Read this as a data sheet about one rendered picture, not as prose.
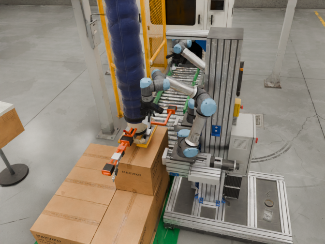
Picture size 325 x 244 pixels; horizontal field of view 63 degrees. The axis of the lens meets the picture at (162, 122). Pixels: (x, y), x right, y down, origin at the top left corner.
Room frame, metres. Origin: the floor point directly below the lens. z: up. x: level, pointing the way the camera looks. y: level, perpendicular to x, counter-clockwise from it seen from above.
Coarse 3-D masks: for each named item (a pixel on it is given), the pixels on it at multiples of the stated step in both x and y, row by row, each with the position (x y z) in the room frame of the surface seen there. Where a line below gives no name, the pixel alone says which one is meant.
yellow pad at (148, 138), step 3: (147, 126) 2.10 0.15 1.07; (150, 126) 2.05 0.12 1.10; (153, 126) 2.08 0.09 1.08; (156, 126) 2.09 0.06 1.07; (153, 129) 2.04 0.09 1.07; (153, 132) 2.00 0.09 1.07; (144, 135) 1.96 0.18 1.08; (150, 135) 1.96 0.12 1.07; (141, 138) 1.91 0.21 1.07; (144, 138) 1.90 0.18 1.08; (147, 138) 1.91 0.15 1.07; (150, 138) 1.91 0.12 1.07; (147, 141) 1.87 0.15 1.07; (138, 144) 1.84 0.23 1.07; (141, 144) 1.83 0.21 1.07; (144, 144) 1.83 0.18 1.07; (147, 144) 1.83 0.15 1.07; (144, 147) 1.81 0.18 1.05
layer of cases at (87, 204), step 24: (96, 144) 2.48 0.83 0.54; (96, 168) 2.07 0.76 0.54; (72, 192) 1.76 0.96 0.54; (96, 192) 1.74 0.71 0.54; (120, 192) 1.73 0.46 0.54; (48, 216) 1.50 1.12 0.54; (72, 216) 1.48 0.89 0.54; (96, 216) 1.47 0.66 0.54; (120, 216) 1.45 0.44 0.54; (144, 216) 1.43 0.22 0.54; (48, 240) 1.32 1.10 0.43; (72, 240) 1.25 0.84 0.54; (96, 240) 1.23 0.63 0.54; (120, 240) 1.22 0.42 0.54; (144, 240) 1.30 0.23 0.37
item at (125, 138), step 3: (123, 135) 1.82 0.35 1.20; (126, 135) 1.81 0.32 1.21; (129, 135) 1.81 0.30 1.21; (120, 138) 1.77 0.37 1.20; (123, 138) 1.78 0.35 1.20; (126, 138) 1.78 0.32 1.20; (129, 138) 1.78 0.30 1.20; (132, 138) 1.77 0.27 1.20; (120, 141) 1.75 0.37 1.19; (123, 141) 1.74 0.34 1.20; (126, 141) 1.73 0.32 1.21; (129, 141) 1.74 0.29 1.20; (132, 141) 1.76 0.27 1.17; (123, 144) 1.74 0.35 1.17; (129, 144) 1.72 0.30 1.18
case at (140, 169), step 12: (156, 132) 2.15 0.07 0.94; (132, 144) 1.99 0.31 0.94; (156, 144) 1.96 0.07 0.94; (132, 156) 1.81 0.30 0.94; (144, 156) 1.80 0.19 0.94; (156, 156) 1.83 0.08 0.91; (120, 168) 1.75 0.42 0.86; (132, 168) 1.71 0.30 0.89; (144, 168) 1.67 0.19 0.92; (156, 168) 1.80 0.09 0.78; (120, 180) 1.76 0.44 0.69; (132, 180) 1.72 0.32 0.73; (144, 180) 1.68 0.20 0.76; (156, 180) 1.77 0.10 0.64; (144, 192) 1.68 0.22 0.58
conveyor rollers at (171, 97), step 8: (176, 72) 4.33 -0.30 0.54; (184, 72) 4.29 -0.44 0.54; (192, 72) 4.26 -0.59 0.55; (200, 72) 4.29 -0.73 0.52; (184, 80) 4.01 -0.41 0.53; (192, 80) 3.97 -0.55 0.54; (168, 96) 3.53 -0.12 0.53; (176, 96) 3.50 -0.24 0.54; (184, 96) 3.47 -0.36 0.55; (160, 104) 3.30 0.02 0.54; (168, 104) 3.28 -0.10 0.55; (176, 104) 3.32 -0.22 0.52; (184, 104) 3.28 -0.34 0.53; (176, 112) 3.06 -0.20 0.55; (160, 120) 2.92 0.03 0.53; (168, 120) 2.89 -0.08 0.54; (168, 128) 2.71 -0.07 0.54; (168, 136) 2.55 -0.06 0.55; (176, 136) 2.58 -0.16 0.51; (168, 144) 2.42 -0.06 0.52
